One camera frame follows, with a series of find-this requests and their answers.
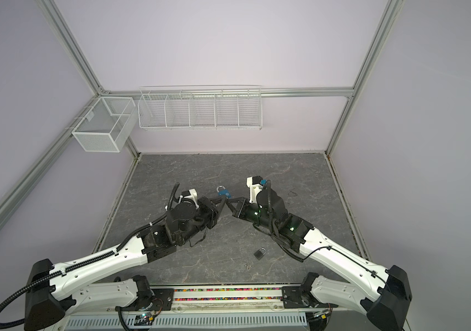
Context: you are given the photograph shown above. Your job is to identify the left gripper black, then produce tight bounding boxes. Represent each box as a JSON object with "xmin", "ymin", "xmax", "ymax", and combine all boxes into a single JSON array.
[{"xmin": 179, "ymin": 196, "xmax": 227, "ymax": 245}]

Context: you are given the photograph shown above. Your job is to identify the blue padlock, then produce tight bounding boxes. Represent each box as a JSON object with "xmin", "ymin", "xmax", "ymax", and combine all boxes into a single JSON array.
[{"xmin": 216, "ymin": 186, "xmax": 231, "ymax": 199}]

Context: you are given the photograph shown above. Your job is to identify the dark grey padlock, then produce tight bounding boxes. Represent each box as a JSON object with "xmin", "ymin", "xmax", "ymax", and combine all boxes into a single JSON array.
[{"xmin": 254, "ymin": 248, "xmax": 267, "ymax": 260}]

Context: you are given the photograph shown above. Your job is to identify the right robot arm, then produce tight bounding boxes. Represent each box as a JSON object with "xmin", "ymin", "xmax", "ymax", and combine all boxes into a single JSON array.
[{"xmin": 227, "ymin": 177, "xmax": 413, "ymax": 330}]

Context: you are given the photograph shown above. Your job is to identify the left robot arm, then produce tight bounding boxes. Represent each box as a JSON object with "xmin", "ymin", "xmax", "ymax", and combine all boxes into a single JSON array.
[{"xmin": 0, "ymin": 189, "xmax": 227, "ymax": 330}]

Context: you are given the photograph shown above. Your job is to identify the white mesh box basket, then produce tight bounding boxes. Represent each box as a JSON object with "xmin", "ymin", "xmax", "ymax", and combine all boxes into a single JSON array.
[{"xmin": 73, "ymin": 97, "xmax": 138, "ymax": 153}]

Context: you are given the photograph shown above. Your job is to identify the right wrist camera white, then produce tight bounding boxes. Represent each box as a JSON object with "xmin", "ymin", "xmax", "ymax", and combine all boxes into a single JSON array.
[{"xmin": 246, "ymin": 176, "xmax": 267, "ymax": 204}]

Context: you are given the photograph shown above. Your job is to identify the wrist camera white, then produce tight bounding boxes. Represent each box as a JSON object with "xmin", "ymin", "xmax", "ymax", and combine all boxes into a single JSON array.
[
  {"xmin": 246, "ymin": 176, "xmax": 267, "ymax": 204},
  {"xmin": 178, "ymin": 189, "xmax": 199, "ymax": 209}
]

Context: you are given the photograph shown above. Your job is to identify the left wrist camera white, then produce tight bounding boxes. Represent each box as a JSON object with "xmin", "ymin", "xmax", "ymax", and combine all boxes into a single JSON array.
[{"xmin": 178, "ymin": 189, "xmax": 199, "ymax": 209}]

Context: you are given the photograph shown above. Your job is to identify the white wire shelf basket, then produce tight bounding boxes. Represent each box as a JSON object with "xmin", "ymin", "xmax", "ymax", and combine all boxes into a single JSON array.
[{"xmin": 137, "ymin": 85, "xmax": 263, "ymax": 130}]

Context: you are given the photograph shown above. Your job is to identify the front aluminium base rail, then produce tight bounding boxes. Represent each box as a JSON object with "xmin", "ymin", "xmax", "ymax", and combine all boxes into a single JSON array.
[{"xmin": 51, "ymin": 282, "xmax": 402, "ymax": 317}]

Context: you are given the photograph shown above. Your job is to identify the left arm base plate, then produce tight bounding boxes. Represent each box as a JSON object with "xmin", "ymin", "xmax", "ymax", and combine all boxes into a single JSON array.
[{"xmin": 120, "ymin": 288, "xmax": 175, "ymax": 312}]

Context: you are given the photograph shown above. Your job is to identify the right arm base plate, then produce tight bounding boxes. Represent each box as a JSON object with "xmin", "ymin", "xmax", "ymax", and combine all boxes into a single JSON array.
[{"xmin": 281, "ymin": 286, "xmax": 338, "ymax": 309}]

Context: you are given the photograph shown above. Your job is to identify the white vented cable duct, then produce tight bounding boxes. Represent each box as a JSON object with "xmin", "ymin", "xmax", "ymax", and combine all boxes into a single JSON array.
[{"xmin": 56, "ymin": 312, "xmax": 309, "ymax": 330}]

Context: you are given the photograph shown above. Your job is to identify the aluminium frame rails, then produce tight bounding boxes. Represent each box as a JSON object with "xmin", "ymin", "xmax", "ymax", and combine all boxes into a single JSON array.
[{"xmin": 0, "ymin": 0, "xmax": 406, "ymax": 266}]

